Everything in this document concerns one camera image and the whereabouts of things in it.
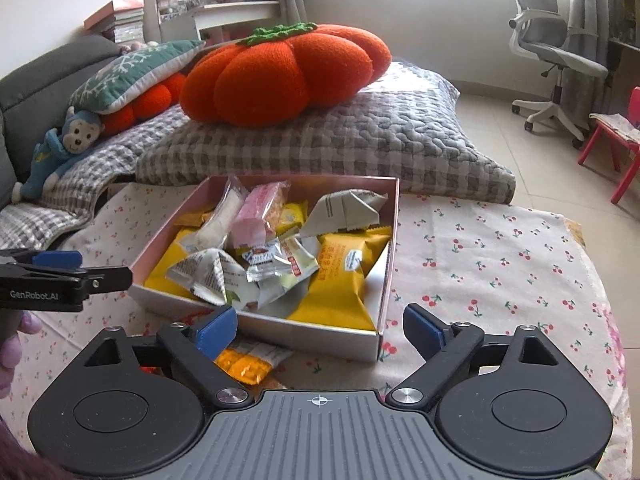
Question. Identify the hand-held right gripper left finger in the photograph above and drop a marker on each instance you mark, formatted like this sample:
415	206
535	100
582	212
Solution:
217	330

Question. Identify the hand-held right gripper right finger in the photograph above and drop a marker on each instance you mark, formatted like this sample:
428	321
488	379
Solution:
422	330

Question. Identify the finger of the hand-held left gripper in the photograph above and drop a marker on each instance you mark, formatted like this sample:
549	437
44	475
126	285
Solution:
57	259
107	279

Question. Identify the orange snack packet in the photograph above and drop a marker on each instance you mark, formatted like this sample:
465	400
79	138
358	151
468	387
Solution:
250	365

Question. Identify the white green-print snack packet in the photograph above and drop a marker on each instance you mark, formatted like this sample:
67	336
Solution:
210	270

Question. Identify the clear silver snack packet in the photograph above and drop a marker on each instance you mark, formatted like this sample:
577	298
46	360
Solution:
275	285

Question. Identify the blue and white snack packet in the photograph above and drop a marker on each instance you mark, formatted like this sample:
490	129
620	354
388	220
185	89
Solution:
260	255

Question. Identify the pink cardboard box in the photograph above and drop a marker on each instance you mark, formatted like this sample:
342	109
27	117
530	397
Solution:
310	332

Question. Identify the clear white-filled snack packet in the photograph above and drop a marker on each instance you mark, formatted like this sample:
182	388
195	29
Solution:
215	225

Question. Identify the clear red-label snack packet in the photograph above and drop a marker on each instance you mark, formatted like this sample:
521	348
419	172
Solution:
300	260

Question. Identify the pink snack packet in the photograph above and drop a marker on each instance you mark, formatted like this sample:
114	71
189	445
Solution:
260	210

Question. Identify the small yellow snack packet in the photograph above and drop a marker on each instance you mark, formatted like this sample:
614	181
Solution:
292	215

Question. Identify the white triangular snack packet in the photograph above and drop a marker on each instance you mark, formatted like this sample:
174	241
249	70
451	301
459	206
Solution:
345	210

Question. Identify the person's left hand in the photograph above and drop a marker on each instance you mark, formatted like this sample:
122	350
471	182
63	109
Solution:
10	360

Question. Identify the cherry print tablecloth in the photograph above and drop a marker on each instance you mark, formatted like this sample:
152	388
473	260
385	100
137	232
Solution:
475	260

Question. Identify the blue monkey plush toy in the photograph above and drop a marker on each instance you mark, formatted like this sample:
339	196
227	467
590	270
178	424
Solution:
55	150

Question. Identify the person's dark red garment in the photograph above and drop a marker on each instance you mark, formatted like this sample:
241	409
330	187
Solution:
25	445

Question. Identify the small orange pumpkin cushion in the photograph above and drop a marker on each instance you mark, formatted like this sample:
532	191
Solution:
150	102

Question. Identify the grey sofa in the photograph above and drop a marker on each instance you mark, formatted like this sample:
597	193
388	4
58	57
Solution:
40	75

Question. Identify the green snowflake pillow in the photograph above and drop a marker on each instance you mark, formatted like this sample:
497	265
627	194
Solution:
135	72

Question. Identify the stack of books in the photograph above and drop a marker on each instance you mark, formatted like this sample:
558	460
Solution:
125	20

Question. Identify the large orange pumpkin cushion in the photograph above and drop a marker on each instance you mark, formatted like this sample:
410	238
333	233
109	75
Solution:
280	75

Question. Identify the pink child chair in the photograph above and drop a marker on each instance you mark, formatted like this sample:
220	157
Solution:
625	160

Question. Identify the patterned cloth on chair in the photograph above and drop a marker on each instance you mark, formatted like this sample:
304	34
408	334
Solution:
617	125

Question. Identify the white shelf unit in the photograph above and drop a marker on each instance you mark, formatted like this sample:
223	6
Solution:
225	10

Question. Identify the grey office chair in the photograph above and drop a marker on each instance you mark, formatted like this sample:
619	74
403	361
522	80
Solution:
555	40

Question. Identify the wooden desk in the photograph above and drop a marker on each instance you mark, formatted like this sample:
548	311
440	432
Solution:
625	35

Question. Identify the grey curtain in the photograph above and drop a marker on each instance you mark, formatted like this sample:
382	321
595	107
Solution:
585	10

